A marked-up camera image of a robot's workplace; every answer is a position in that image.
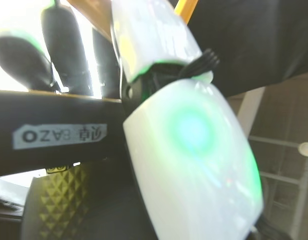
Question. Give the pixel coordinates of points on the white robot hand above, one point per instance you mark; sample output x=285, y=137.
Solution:
x=193, y=162

